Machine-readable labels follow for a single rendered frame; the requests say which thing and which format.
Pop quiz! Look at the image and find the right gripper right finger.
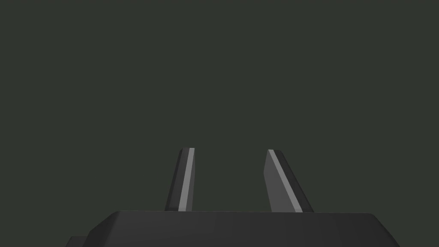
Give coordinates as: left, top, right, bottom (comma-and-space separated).
263, 149, 315, 213

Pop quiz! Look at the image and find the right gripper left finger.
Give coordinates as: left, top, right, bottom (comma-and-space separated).
164, 147, 196, 212

